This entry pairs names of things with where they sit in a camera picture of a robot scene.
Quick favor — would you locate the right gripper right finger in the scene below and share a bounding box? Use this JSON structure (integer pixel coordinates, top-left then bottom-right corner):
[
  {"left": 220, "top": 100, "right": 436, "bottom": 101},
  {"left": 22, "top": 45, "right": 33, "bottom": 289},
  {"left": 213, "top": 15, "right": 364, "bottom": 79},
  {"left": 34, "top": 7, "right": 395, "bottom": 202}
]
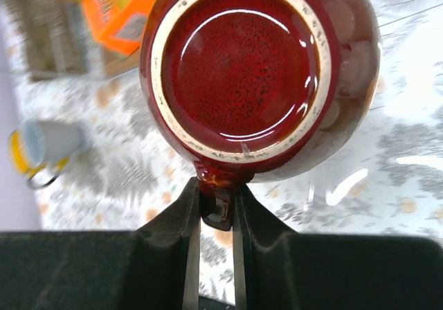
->
[{"left": 233, "top": 186, "right": 442, "bottom": 309}]

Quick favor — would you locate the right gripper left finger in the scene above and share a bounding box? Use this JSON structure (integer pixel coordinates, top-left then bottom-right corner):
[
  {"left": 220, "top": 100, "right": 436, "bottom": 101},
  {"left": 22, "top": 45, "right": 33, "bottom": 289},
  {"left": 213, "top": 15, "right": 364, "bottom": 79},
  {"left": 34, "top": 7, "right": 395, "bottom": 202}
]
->
[{"left": 1, "top": 178, "right": 200, "bottom": 309}]

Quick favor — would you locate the yellow mug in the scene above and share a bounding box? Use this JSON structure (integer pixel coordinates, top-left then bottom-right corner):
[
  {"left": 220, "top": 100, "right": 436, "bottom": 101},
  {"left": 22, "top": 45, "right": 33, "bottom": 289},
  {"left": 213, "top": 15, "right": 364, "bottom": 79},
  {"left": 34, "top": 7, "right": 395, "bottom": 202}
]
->
[{"left": 8, "top": 130, "right": 71, "bottom": 190}]

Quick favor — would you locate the grey mug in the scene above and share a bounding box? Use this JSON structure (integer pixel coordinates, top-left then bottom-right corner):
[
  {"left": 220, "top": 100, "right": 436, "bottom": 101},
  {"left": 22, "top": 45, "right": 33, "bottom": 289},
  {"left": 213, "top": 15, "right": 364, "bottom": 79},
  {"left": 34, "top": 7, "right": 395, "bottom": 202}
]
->
[{"left": 19, "top": 120, "right": 89, "bottom": 166}]

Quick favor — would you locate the dark red mug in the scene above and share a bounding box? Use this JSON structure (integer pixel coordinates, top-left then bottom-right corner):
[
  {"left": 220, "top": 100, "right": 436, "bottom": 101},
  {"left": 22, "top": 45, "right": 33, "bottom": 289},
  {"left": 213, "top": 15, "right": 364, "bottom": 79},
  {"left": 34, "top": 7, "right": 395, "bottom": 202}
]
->
[{"left": 139, "top": 0, "right": 381, "bottom": 231}]

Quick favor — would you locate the floral table mat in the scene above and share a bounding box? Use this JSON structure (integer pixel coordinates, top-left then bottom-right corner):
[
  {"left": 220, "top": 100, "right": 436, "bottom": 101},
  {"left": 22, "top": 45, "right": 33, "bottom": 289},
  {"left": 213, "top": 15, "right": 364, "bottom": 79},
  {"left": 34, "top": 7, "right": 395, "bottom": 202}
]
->
[{"left": 1, "top": 0, "right": 442, "bottom": 309}]

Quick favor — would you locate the orange yellow green sponge pack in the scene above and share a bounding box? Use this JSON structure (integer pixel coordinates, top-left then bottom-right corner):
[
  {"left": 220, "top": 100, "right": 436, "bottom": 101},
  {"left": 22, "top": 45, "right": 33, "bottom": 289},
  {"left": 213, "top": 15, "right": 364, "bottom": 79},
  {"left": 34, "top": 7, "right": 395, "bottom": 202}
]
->
[{"left": 81, "top": 0, "right": 156, "bottom": 56}]

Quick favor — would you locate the wire and wood shelf rack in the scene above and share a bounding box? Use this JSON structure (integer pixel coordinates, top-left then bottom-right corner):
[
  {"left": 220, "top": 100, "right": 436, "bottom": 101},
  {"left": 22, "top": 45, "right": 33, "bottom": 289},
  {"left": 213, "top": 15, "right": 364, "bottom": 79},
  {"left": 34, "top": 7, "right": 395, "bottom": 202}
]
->
[{"left": 3, "top": 0, "right": 146, "bottom": 82}]

